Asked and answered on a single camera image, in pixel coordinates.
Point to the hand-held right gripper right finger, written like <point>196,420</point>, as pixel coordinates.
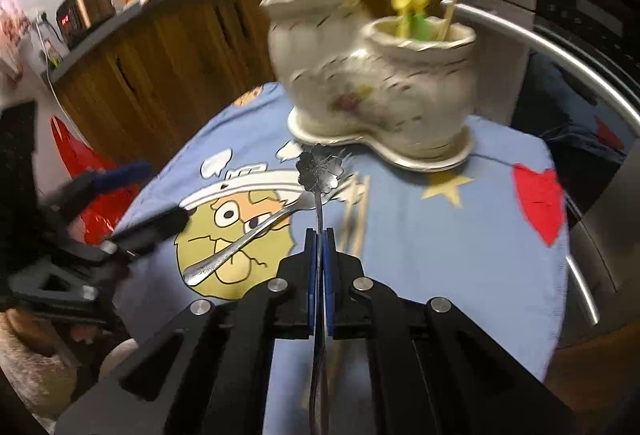
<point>329,267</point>

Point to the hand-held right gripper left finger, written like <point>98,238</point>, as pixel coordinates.
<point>311,267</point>

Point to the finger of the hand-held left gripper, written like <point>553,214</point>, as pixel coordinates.
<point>122,172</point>
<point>150,227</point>

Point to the silver fork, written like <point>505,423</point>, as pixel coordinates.
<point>235,250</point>

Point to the silver flower spoon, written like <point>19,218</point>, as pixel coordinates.
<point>320,170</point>

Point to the cream ceramic utensil holder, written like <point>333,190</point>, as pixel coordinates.
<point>400,90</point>

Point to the green sealing stick yellow top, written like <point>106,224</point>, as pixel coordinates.
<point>419,24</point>

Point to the red plastic bag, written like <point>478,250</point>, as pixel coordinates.
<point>82,165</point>

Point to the blue cartoon printed cloth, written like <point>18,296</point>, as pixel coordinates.
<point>425,240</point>

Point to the wooden kitchen cabinet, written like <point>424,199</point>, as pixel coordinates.
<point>175,80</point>

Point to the grey speckled countertop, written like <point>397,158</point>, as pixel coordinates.
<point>100,40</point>

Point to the cream ceramic holder tray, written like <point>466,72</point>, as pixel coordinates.
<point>430,163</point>

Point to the copper electric pressure cooker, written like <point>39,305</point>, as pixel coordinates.
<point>82,11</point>

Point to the pink white blurred cloth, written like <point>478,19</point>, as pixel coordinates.
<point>11,45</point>

